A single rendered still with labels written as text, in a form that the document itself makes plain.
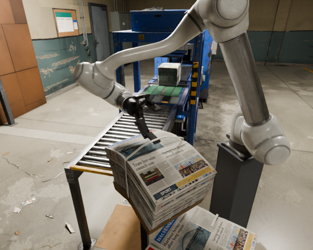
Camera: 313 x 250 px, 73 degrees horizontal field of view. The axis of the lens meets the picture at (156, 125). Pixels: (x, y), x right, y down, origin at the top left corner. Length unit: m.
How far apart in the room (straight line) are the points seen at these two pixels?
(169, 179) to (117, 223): 1.43
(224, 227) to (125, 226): 1.21
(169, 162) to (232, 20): 0.53
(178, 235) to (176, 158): 0.36
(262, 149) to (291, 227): 1.51
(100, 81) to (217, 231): 0.82
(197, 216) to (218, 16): 0.84
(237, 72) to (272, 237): 1.68
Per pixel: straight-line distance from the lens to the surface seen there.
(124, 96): 0.96
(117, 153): 0.87
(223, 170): 1.37
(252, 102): 0.93
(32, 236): 2.31
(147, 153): 0.85
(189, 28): 0.97
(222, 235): 1.07
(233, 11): 0.77
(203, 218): 1.11
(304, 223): 2.52
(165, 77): 3.17
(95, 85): 0.94
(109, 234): 2.10
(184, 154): 0.87
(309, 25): 10.33
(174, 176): 0.79
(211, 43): 4.62
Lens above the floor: 1.66
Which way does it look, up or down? 26 degrees down
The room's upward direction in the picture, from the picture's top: straight up
